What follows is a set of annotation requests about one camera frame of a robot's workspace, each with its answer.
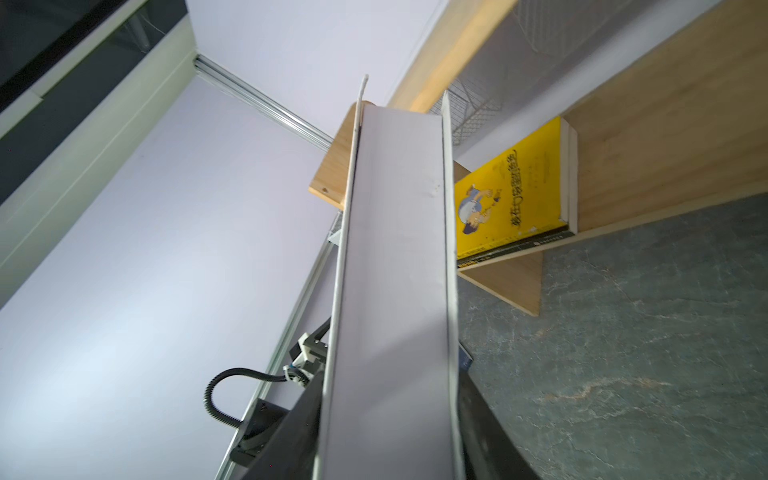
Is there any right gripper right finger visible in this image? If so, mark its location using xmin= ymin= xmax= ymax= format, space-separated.
xmin=458 ymin=371 xmax=540 ymax=480

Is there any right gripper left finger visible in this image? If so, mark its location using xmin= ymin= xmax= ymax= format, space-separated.
xmin=242 ymin=374 xmax=324 ymax=480

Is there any white book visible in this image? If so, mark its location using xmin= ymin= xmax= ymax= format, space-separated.
xmin=313 ymin=100 xmax=465 ymax=479

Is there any black book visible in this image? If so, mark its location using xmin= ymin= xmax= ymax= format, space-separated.
xmin=457 ymin=227 xmax=575 ymax=268

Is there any blue book with yellow label left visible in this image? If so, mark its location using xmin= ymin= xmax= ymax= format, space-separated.
xmin=459 ymin=343 xmax=474 ymax=373

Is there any wooden two-tier shelf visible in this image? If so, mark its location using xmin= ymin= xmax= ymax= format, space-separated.
xmin=308 ymin=0 xmax=768 ymax=317

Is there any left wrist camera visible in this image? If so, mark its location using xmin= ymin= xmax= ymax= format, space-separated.
xmin=283 ymin=333 xmax=328 ymax=387

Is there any white wire rack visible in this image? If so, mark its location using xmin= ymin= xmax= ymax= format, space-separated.
xmin=447 ymin=0 xmax=630 ymax=147

